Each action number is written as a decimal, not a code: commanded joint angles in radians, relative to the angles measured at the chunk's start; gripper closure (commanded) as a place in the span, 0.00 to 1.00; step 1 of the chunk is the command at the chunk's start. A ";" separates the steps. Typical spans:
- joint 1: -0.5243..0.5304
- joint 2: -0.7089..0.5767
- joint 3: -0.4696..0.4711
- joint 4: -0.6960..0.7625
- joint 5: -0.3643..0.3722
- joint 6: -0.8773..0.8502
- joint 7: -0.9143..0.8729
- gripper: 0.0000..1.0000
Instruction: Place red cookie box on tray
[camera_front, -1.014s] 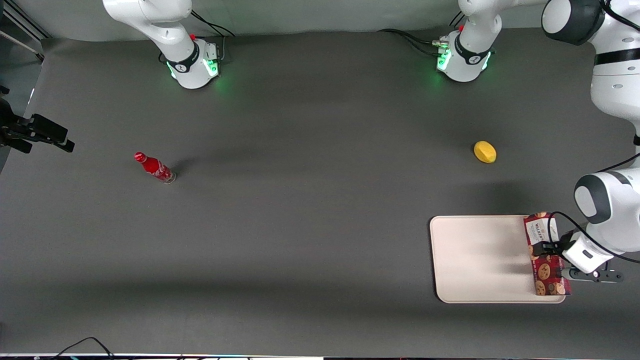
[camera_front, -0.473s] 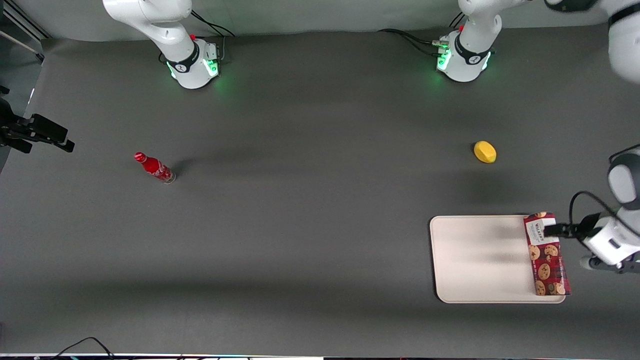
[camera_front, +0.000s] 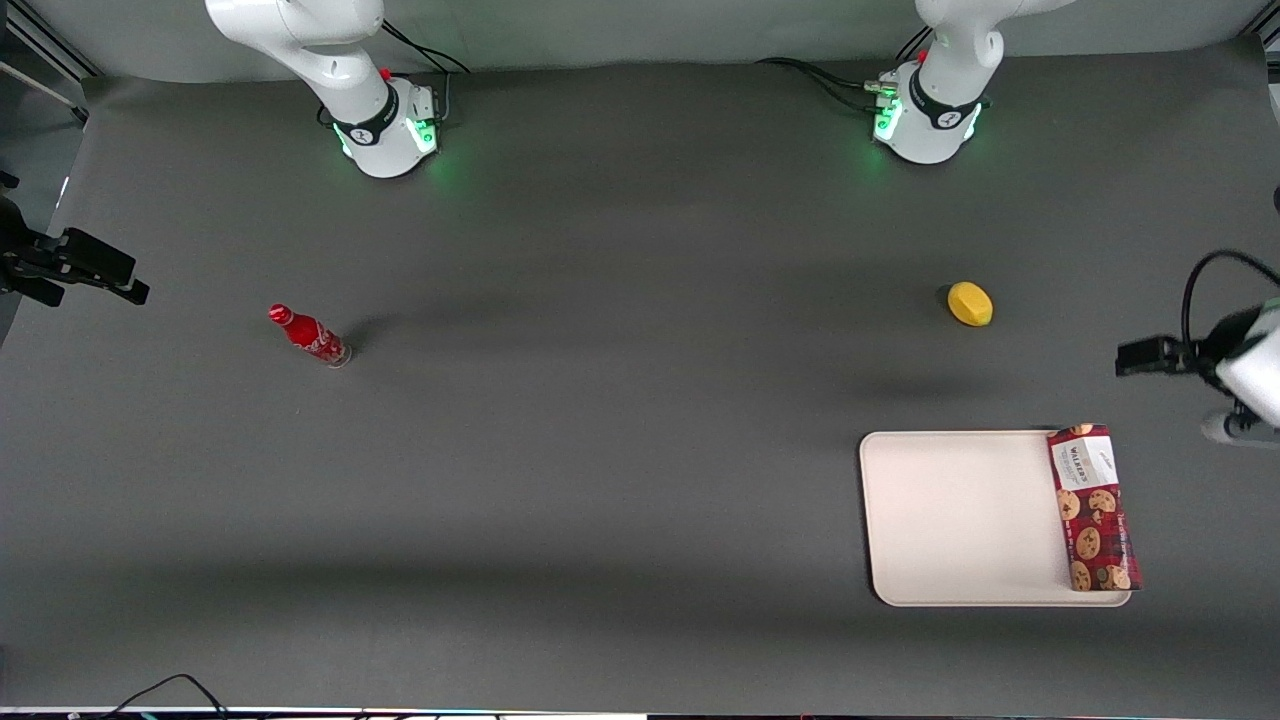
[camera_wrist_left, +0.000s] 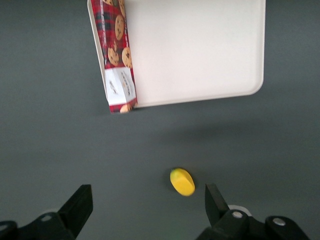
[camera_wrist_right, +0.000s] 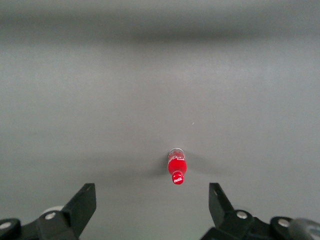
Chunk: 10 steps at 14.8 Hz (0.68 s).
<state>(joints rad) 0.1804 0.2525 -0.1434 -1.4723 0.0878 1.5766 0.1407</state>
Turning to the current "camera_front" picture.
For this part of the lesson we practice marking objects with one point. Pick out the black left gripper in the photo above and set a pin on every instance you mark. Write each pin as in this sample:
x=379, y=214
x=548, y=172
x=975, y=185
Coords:
x=1198, y=355

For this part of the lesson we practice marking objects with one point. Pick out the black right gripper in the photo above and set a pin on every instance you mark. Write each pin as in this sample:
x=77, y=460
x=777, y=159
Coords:
x=22, y=256

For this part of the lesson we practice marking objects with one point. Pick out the red cookie box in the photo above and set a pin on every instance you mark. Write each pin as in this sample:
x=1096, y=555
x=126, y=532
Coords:
x=1095, y=510

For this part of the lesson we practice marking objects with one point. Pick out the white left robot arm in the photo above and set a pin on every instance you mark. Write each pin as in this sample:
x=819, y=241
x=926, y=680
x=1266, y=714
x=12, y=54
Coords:
x=940, y=100

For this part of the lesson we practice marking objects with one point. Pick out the cream rectangular tray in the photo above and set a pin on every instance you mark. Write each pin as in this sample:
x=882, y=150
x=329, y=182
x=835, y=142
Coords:
x=950, y=520

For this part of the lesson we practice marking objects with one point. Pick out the yellow lemon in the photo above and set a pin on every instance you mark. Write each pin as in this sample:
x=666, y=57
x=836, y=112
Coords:
x=970, y=304

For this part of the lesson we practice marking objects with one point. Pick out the red cola bottle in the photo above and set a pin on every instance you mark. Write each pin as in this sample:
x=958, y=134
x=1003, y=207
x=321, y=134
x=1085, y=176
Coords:
x=308, y=334

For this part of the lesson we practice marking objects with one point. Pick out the aluminium frame bar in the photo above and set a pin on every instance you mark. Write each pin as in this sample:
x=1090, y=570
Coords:
x=1262, y=25
x=50, y=40

